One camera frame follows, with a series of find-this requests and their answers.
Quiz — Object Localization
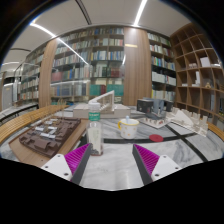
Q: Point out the wide bookshelf full of books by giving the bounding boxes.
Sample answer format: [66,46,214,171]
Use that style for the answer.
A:
[49,26,126,106]

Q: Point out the distant bookshelf behind glass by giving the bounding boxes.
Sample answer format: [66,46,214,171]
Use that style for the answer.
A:
[13,43,46,108]

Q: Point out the narrow bookshelf full of books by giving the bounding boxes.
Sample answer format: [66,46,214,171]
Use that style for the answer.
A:
[146,31,178,103]

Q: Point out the straight ceiling light strip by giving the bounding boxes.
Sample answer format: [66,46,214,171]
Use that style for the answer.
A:
[133,0,148,27]

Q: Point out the flat round red coaster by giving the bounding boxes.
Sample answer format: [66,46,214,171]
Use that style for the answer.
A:
[148,133,165,143]

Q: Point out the beige building model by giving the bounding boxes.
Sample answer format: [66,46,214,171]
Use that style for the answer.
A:
[72,90,132,120]

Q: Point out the brown architectural model on board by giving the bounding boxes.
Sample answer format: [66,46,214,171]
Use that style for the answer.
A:
[8,116,89,168]

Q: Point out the white architectural model board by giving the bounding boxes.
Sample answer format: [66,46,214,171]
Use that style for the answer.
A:
[166,108,209,138]

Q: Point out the curved wooden slatted bench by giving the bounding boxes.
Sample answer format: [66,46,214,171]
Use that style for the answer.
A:
[206,121,224,141]
[0,104,69,144]

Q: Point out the dark grey building model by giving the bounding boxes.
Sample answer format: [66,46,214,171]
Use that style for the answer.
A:
[136,97,174,129]

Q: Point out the clear bottle with green label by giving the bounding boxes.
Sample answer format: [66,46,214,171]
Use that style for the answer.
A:
[86,101,104,157]

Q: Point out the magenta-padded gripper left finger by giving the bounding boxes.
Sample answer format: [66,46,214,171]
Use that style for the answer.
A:
[40,143,93,185]

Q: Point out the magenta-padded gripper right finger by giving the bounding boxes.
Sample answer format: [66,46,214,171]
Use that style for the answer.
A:
[131,143,183,186]

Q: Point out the white mug with yellow handle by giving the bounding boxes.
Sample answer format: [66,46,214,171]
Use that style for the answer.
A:
[117,116,140,140]

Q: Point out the wooden cubby shelf unit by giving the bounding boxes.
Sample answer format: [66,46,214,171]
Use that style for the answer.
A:
[169,22,224,124]

